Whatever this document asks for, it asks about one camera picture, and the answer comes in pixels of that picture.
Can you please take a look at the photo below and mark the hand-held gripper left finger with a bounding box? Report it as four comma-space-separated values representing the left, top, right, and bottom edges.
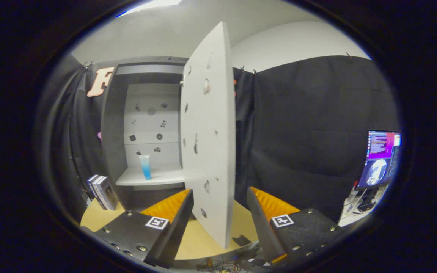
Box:
80, 188, 195, 268

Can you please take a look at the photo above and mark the white blue tube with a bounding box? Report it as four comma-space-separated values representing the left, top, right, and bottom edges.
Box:
139, 154, 152, 180

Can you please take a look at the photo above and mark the white blue book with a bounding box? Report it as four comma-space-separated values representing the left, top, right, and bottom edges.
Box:
91, 175, 107, 209

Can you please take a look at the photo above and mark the grey book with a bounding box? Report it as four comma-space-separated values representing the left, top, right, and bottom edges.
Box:
97, 176, 119, 211

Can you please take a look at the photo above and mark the computer monitor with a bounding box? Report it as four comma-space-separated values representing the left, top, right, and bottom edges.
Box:
355, 130, 402, 190

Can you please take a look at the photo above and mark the white side desk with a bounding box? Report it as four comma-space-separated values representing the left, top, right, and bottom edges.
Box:
338, 185, 388, 227

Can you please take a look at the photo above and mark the black backdrop cloth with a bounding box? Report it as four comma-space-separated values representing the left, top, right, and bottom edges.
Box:
36, 53, 401, 224

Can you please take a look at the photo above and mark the tangle of cables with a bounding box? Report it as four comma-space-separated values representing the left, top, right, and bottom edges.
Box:
196, 256, 264, 273

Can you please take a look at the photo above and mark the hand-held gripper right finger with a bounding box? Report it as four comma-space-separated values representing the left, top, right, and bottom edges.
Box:
246, 186, 350, 266

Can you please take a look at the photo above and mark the white cabinet door black handle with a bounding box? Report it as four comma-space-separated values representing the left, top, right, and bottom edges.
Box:
180, 22, 237, 250

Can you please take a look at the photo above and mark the grey cabinet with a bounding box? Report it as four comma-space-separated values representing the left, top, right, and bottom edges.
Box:
100, 56, 189, 213

